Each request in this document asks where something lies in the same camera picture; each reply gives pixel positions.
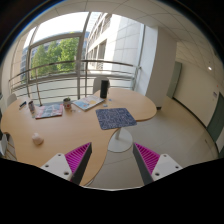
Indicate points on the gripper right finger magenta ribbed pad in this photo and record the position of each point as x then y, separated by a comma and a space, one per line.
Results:
153, 166

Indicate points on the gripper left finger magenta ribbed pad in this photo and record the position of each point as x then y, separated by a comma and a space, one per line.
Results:
70, 166

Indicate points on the white computer mouse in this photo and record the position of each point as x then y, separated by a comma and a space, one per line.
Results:
37, 139

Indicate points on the blue patterned mouse pad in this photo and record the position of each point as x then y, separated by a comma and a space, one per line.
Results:
115, 118

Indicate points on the white round table base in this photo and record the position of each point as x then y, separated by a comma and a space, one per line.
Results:
121, 141

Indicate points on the red patterned book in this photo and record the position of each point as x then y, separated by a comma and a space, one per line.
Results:
49, 111

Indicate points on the mug with red band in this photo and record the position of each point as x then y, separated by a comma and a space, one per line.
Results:
67, 103

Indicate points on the open magazine, light cover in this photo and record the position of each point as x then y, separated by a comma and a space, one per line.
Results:
88, 102

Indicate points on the small patterned cup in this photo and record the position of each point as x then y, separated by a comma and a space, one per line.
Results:
31, 106

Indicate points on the metal balcony railing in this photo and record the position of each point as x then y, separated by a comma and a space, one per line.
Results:
75, 83

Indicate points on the white chair behind table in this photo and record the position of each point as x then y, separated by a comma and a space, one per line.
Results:
97, 83

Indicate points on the white chair at left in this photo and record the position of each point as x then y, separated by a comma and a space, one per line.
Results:
11, 99

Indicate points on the green door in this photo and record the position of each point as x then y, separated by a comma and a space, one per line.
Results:
174, 79

